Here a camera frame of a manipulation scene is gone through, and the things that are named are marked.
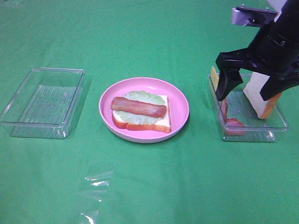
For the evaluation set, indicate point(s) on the green lettuce leaf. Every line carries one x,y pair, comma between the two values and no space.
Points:
136,119

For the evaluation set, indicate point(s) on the clear plastic tray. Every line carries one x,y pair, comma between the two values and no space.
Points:
256,130
45,104

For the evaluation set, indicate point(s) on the yellow cheese slice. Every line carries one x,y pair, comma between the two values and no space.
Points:
214,76

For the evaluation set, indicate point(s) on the left clear plastic tray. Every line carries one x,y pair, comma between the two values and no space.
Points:
45,104

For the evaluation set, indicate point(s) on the bacon strip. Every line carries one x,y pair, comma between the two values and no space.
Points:
138,107
235,127

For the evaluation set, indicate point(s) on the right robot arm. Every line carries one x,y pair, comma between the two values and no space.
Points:
274,51

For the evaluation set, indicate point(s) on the bread slice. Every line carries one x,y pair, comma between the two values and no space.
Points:
262,108
164,126

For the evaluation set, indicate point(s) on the pink round plate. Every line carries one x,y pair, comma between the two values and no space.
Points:
178,103

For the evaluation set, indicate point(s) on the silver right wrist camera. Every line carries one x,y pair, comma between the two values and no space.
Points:
253,17

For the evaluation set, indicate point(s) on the right clear plastic tray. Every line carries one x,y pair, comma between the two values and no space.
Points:
256,130

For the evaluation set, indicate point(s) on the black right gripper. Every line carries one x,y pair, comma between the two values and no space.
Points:
274,50

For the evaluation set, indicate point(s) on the green tablecloth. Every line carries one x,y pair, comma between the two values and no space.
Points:
95,177

